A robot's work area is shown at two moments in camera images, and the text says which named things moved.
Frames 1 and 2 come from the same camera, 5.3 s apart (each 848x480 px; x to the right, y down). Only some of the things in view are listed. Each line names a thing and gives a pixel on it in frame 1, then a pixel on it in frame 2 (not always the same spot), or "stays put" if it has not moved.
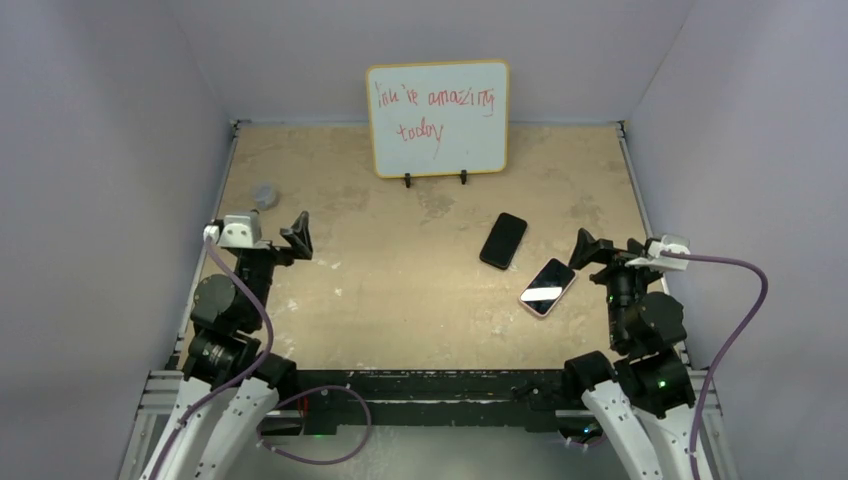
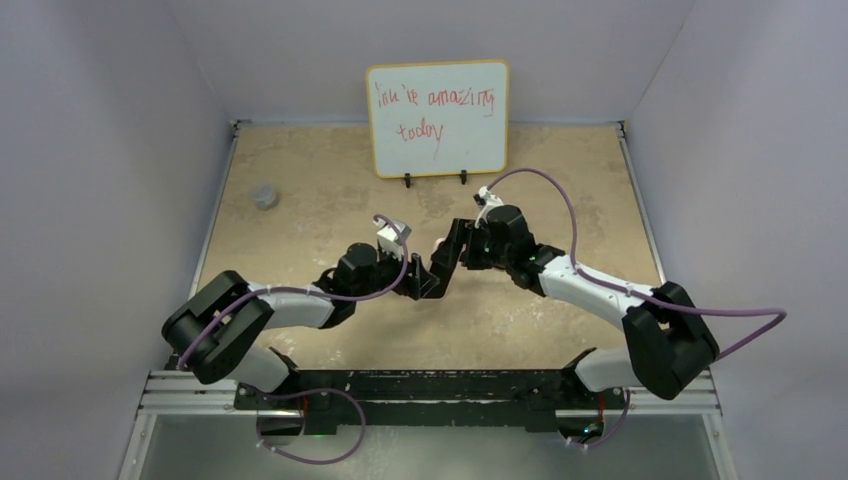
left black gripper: [297, 237] to [420, 280]
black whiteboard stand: [463, 175] stays put
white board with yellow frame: [439, 118] stays put
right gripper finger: [588, 250] to [447, 253]
